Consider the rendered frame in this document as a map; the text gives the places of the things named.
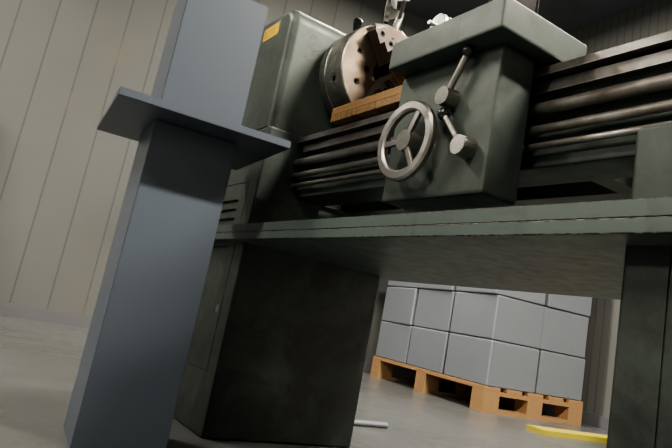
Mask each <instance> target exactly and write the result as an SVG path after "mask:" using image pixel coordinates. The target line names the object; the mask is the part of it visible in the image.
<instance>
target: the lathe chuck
mask: <svg viewBox="0 0 672 448"><path fill-rule="evenodd" d="M374 25H376V28H378V27H382V26H386V29H387V32H388V35H389V39H390V40H392V39H395V42H396V43H397V42H399V41H401V40H404V39H406V38H408V37H407V36H406V35H405V34H404V33H402V32H401V31H400V30H398V29H396V28H395V27H393V26H390V25H387V24H383V23H374V24H373V25H370V26H374ZM370 26H366V27H370ZM366 27H365V26H363V27H361V28H359V29H357V30H355V31H353V32H351V33H349V34H347V35H345V36H343V37H342V38H341V39H339V40H338V41H337V42H336V43H335V45H334V46H333V48H332V49H331V51H330V53H329V56H328V58H327V62H326V68H325V83H326V89H327V93H328V96H329V99H330V101H331V103H332V105H333V107H334V108H336V107H339V106H342V105H345V104H348V103H351V102H354V101H356V100H359V99H362V98H364V96H365V95H366V93H367V92H368V91H369V89H370V88H371V86H372V85H373V84H374V82H375V80H374V71H375V72H376V73H377V75H378V77H379V78H380V77H383V76H386V75H388V74H390V71H389V65H390V64H388V65H384V66H381V67H375V66H376V64H377V61H376V58H375V55H374V52H373V49H372V46H371V43H370V39H369V36H368V33H367V30H366ZM334 72H335V73H336V75H337V81H336V83H335V84H333V83H332V82H331V75H332V73H334Z"/></svg>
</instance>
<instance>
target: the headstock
mask: <svg viewBox="0 0 672 448"><path fill-rule="evenodd" d="M311 35H312V36H311ZM314 35H315V36H314ZM345 35H346V34H344V33H342V32H340V31H338V30H336V29H334V28H332V27H330V26H328V25H326V24H324V23H322V22H320V21H318V20H316V19H314V18H312V17H310V16H308V15H306V14H304V13H302V12H299V11H297V10H293V11H290V12H288V13H286V14H285V15H283V16H281V17H279V18H278V19H276V20H274V21H272V22H271V23H269V24H267V25H265V26H264V30H263V34H262V38H261V43H260V47H259V51H258V56H257V60H256V64H255V68H254V73H253V77H252V81H251V86H250V90H249V94H248V99H247V103H246V107H245V111H244V116H243V120H242V124H241V125H242V126H245V127H248V128H251V129H254V130H260V129H263V128H265V127H268V126H274V127H277V128H280V129H282V130H285V131H288V132H290V133H293V134H296V135H299V136H301V137H305V136H309V135H312V134H313V133H314V134H315V133H319V132H322V131H326V130H329V129H333V128H336V127H340V126H338V125H336V124H333V123H331V122H330V120H331V114H330V113H329V111H328V109H327V108H326V106H325V103H324V101H323V98H322V95H321V91H320V85H319V70H320V65H321V61H322V58H323V56H324V54H325V52H326V51H327V49H328V48H329V46H330V45H331V44H332V43H333V42H335V41H336V40H337V39H339V38H341V37H343V36H345ZM311 37H312V39H311ZM309 40H310V41H309ZM317 41H318V42H317ZM307 42H308V43H307ZM311 43H312V44H311ZM313 43H314V44H313ZM308 46H309V47H308ZM319 46H320V47H319ZM312 50H313V52H312ZM314 50H315V51H316V52H315V51H314ZM319 51H320V52H319ZM312 54H314V55H312ZM306 55H307V56H306ZM316 55H317V56H316ZM306 58H307V59H306ZM308 59H310V60H308ZM311 60H312V61H311ZM310 61H311V62H310ZM307 62H308V63H307ZM313 62H314V63H313ZM308 66H309V67H308ZM302 68H303V69H302ZM309 75H310V76H309ZM308 77H309V78H308ZM309 79H310V80H309ZM312 79H313V80H312ZM302 83H303V84H302ZM300 85H301V86H300ZM304 86H305V87H304ZM301 87H302V88H301ZM298 89H299V90H298ZM304 89H306V90H304ZM297 90H298V91H297ZM310 90H311V92H310ZM299 97H300V98H299ZM307 100H308V101H307ZM301 101H302V102H301ZM302 104H303V105H302ZM296 105H297V106H296ZM301 106H302V107H301ZM293 108H294V109H293ZM302 110H303V111H302ZM296 113H297V116H296ZM301 115H302V117H300V118H299V116H301ZM295 116H296V117H295ZM305 117H306V119H305ZM294 118H295V120H294ZM301 118H302V119H301ZM303 119H304V120H303ZM305 120H306V121H305ZM307 120H309V121H307ZM304 121H305V122H304ZM311 122H313V123H311ZM309 123H310V125H311V127H312V128H311V127H310V125H309ZM320 123H321V124H320ZM294 124H295V125H294ZM299 124H300V125H299ZM293 125H294V126H293ZM303 125H304V127H303ZM305 125H306V126H305ZM313 125H315V126H313ZM318 125H319V126H318ZM295 126H296V127H295ZM307 127H308V128H307ZM316 127H317V128H316ZM309 128H310V129H309ZM300 129H302V130H303V131H304V132H303V131H302V130H300ZM305 129H306V130H305ZM316 130H317V131H318V132H317V131H316ZM315 131H316V132H315Z"/></svg>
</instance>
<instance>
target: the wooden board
mask: <svg viewBox="0 0 672 448"><path fill-rule="evenodd" d="M402 86H403V85H401V86H398V87H395V88H392V89H389V90H386V91H383V92H380V93H377V94H374V95H371V96H368V97H365V98H362V99H359V100H356V101H354V102H351V103H348V104H345V105H342V106H339V107H336V108H333V110H332V116H331V120H330V122H331V123H333V124H336V125H338V126H343V125H346V124H350V123H353V122H357V121H360V120H364V119H367V118H371V117H374V116H378V115H381V114H384V113H388V112H391V111H395V110H397V109H398V108H399V103H400V97H401V92H402Z"/></svg>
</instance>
